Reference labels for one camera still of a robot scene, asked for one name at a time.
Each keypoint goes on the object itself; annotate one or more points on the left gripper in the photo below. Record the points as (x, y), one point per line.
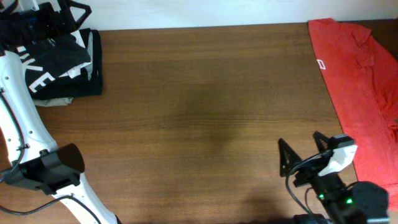
(59, 28)

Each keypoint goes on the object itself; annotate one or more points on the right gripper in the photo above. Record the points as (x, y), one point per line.
(312, 169)

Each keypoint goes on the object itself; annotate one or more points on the dark green Nike t-shirt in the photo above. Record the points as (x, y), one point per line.
(43, 62)

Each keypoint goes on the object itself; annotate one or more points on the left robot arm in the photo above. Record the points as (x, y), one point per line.
(37, 163)

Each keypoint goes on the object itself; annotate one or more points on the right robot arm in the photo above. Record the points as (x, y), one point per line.
(359, 202)

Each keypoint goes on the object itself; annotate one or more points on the white folded t-shirt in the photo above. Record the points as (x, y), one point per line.
(87, 43)

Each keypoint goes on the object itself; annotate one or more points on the grey folded garment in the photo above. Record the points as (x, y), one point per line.
(53, 102)

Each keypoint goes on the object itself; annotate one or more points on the red t-shirt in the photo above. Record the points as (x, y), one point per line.
(361, 78)

